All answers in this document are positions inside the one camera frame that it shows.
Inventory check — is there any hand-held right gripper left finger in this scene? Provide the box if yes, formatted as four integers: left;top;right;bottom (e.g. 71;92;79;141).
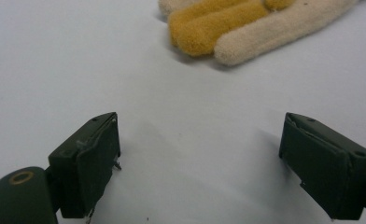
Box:
48;111;122;219

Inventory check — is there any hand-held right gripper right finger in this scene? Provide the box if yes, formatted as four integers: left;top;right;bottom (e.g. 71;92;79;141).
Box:
278;112;366;221

